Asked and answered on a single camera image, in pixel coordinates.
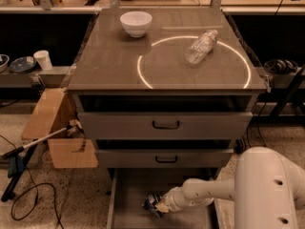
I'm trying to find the white paper cup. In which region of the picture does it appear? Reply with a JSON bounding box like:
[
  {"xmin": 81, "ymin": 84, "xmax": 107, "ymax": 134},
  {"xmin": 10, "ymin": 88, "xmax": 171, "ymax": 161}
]
[{"xmin": 33, "ymin": 51, "xmax": 52, "ymax": 71}]

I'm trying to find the grey drawer cabinet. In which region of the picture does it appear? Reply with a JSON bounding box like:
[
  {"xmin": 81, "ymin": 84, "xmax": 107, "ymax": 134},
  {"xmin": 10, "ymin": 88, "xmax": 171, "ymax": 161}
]
[{"xmin": 65, "ymin": 7, "xmax": 267, "ymax": 177}]

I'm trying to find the black floor cable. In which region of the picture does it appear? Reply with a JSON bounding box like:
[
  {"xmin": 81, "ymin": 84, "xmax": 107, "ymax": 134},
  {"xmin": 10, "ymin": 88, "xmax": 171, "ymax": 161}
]
[{"xmin": 0, "ymin": 134, "xmax": 65, "ymax": 229}]

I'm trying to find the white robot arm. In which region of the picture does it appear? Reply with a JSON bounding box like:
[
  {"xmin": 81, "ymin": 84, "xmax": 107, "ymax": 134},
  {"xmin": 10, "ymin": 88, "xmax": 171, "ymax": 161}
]
[{"xmin": 156, "ymin": 147, "xmax": 305, "ymax": 229}]

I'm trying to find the black cables right of cabinet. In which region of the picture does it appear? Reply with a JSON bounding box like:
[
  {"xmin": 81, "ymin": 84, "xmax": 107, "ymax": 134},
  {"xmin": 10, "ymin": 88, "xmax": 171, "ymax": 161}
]
[{"xmin": 234, "ymin": 102, "xmax": 268, "ymax": 155}]

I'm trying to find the blue chip bag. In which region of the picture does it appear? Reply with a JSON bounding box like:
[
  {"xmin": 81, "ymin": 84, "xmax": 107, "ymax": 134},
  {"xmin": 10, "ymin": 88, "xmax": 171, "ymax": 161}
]
[{"xmin": 142, "ymin": 194, "xmax": 164, "ymax": 218}]

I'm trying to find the clear plastic water bottle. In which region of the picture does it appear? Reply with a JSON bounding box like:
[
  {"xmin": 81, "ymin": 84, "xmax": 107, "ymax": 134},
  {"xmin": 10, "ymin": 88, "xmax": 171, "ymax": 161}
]
[{"xmin": 185, "ymin": 30, "xmax": 218, "ymax": 64}]

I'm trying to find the metal bowl at left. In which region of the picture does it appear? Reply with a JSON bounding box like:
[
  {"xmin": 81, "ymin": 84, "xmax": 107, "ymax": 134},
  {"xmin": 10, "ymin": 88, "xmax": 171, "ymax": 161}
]
[{"xmin": 0, "ymin": 54, "xmax": 10, "ymax": 73}]

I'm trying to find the wooden stool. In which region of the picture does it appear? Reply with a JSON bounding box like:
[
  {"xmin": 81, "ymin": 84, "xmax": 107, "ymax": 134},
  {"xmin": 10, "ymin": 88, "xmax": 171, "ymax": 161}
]
[{"xmin": 21, "ymin": 88, "xmax": 98, "ymax": 168}]

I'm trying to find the top grey drawer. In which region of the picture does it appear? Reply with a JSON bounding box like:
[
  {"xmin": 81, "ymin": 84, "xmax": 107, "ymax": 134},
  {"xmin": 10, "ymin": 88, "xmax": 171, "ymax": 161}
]
[{"xmin": 78, "ymin": 112, "xmax": 253, "ymax": 140}]

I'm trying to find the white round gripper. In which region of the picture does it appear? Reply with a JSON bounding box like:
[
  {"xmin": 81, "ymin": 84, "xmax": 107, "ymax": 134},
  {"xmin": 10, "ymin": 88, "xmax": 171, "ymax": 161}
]
[{"xmin": 155, "ymin": 187, "xmax": 191, "ymax": 213}]

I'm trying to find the white ceramic bowl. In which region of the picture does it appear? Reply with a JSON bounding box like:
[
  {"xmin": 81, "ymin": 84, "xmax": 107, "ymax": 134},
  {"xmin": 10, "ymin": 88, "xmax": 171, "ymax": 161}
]
[{"xmin": 120, "ymin": 11, "xmax": 153, "ymax": 38}]

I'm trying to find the bottom open grey drawer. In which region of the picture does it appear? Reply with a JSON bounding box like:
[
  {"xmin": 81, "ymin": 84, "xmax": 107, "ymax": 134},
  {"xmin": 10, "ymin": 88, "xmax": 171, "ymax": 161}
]
[{"xmin": 107, "ymin": 168, "xmax": 220, "ymax": 229}]

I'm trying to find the blue grey plate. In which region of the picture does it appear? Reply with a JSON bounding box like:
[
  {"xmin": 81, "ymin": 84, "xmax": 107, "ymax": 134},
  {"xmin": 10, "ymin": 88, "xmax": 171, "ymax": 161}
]
[{"xmin": 9, "ymin": 56, "xmax": 36, "ymax": 73}]

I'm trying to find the black grabber tool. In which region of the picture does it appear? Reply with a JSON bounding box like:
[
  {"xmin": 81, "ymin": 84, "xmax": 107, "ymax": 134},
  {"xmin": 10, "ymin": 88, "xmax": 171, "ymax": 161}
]
[{"xmin": 1, "ymin": 124, "xmax": 73, "ymax": 202}]

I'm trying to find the grey side shelf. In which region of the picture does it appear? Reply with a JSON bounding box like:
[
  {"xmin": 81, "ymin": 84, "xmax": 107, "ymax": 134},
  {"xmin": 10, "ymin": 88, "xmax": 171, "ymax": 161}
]
[{"xmin": 0, "ymin": 67, "xmax": 69, "ymax": 88}]

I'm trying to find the middle grey drawer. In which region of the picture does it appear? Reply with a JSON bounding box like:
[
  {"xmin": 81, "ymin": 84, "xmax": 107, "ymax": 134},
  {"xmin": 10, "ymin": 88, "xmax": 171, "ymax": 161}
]
[{"xmin": 95, "ymin": 149, "xmax": 233, "ymax": 168}]

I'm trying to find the coiled black cable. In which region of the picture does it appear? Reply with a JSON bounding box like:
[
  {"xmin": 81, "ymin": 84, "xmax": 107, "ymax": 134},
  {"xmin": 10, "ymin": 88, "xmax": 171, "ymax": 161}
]
[{"xmin": 263, "ymin": 58, "xmax": 299, "ymax": 75}]

